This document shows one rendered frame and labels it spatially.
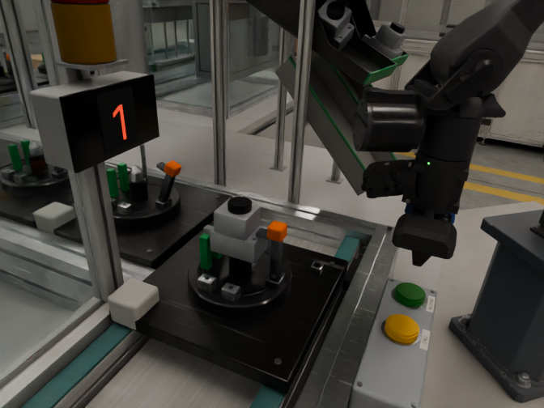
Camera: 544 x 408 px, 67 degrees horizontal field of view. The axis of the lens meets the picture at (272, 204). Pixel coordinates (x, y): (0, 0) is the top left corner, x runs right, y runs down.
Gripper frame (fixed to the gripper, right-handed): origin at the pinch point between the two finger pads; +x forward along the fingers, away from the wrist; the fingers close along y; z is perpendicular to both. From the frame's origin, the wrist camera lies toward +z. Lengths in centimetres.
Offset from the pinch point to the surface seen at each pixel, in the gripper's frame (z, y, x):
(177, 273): 30.2, 10.9, 7.9
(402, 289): 1.0, 0.2, 7.8
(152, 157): 78, -43, 19
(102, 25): 30.7, 17.7, -24.4
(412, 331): -1.3, 7.7, 7.8
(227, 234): 22.1, 10.9, -0.9
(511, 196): -54, -277, 105
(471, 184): -27, -286, 105
